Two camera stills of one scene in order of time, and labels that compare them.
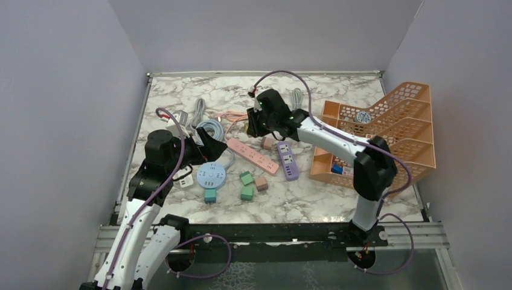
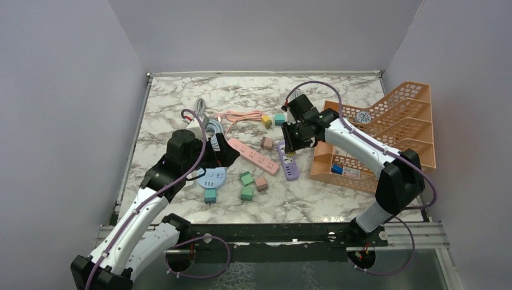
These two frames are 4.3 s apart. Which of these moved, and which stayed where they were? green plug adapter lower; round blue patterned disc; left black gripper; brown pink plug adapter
Moved: left black gripper
Stayed: brown pink plug adapter; green plug adapter lower; round blue patterned disc
